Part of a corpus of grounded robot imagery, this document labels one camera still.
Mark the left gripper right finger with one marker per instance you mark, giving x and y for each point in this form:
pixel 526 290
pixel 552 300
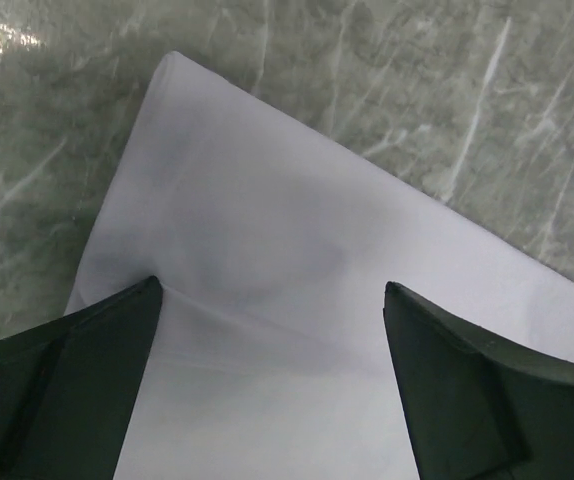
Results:
pixel 477 405

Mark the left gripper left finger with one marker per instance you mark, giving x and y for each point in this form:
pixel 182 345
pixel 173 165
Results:
pixel 68 387

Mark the white t shirt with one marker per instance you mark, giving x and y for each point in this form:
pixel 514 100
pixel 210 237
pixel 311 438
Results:
pixel 274 246

